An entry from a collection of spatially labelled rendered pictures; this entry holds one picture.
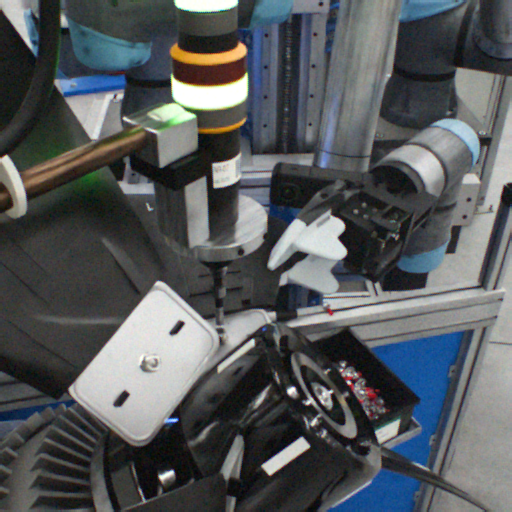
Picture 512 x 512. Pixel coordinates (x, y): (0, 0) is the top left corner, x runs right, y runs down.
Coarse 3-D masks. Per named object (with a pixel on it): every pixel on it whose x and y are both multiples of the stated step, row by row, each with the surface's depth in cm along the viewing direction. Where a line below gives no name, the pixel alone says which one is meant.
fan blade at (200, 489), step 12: (204, 480) 26; (216, 480) 28; (180, 492) 23; (192, 492) 25; (204, 492) 26; (216, 492) 27; (144, 504) 21; (156, 504) 21; (168, 504) 22; (180, 504) 23; (192, 504) 24; (204, 504) 26; (216, 504) 27
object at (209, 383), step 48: (288, 336) 43; (240, 384) 37; (288, 384) 36; (336, 384) 45; (192, 432) 38; (240, 432) 36; (288, 432) 35; (336, 432) 38; (144, 480) 38; (192, 480) 39; (288, 480) 36; (336, 480) 36
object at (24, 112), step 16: (48, 0) 26; (48, 16) 27; (48, 32) 27; (48, 48) 27; (48, 64) 27; (32, 80) 28; (48, 80) 28; (32, 96) 28; (48, 96) 28; (32, 112) 28; (16, 128) 28; (32, 128) 28; (0, 144) 27; (16, 144) 28; (0, 160) 28; (0, 176) 28; (16, 176) 28; (16, 192) 28; (16, 208) 29
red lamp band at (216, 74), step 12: (240, 60) 34; (180, 72) 34; (192, 72) 34; (204, 72) 34; (216, 72) 34; (228, 72) 34; (240, 72) 35; (192, 84) 34; (204, 84) 34; (216, 84) 34
